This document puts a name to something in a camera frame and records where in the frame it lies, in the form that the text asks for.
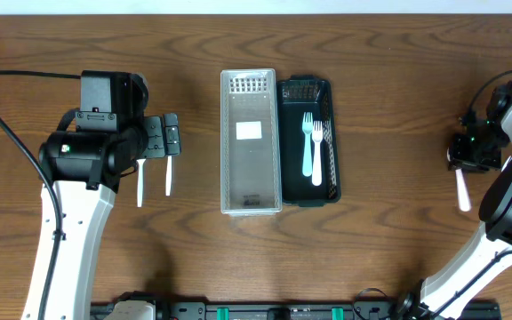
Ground pale pink plastic spoon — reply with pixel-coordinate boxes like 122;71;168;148
454;167;472;212

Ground white plastic fork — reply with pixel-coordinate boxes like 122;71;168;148
311;121;323;187
501;156;512;172

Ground mint green plastic fork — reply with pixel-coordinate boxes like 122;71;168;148
301;112;313;177

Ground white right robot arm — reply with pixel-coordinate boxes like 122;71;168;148
403;81;512;319

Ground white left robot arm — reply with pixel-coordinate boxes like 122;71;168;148
22;70;165;319

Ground clear perforated plastic basket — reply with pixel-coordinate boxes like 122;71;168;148
220;68;283;216

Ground dark green perforated basket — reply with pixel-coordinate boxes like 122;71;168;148
277;75;341;207

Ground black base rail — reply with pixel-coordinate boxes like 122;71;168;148
90;287;502;320

